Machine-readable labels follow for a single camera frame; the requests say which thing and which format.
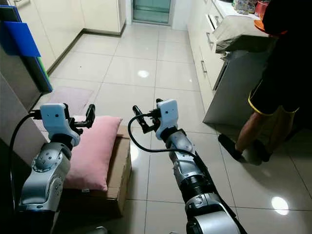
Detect pink pillow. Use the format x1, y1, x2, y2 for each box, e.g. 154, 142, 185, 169
63, 116, 123, 192

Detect brown cardboard box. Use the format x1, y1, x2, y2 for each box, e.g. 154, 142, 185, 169
61, 126, 133, 218

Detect dark panel with green edge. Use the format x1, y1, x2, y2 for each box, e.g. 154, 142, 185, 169
0, 5, 54, 94

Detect cream kitchen counter cabinets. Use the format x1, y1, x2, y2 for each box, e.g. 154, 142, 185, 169
186, 0, 281, 127

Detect black slipper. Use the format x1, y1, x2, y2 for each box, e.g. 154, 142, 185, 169
218, 134, 244, 161
253, 140, 272, 162

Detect glass door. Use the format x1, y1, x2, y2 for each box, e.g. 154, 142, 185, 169
133, 0, 172, 25

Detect cream tall cabinets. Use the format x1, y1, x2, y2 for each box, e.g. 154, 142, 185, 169
7, 0, 127, 69

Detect blue plastic board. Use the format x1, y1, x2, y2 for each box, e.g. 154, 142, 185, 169
0, 21, 41, 58

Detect grey cloth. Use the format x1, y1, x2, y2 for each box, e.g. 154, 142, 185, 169
214, 15, 276, 53

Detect black left robot foot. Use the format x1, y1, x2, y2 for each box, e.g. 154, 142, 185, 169
87, 226, 107, 234

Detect person in black clothes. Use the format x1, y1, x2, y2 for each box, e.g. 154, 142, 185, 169
235, 0, 312, 156

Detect colourful printed box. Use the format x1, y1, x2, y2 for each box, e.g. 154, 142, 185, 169
232, 0, 258, 14

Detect red plastic container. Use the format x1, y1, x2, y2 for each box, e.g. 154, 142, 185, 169
255, 0, 271, 19

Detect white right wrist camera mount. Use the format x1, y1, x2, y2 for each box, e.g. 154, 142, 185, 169
155, 99, 179, 141

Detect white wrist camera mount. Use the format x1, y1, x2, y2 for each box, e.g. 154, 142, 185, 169
155, 99, 179, 141
39, 103, 81, 147

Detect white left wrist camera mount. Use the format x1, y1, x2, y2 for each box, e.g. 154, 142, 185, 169
39, 103, 81, 147

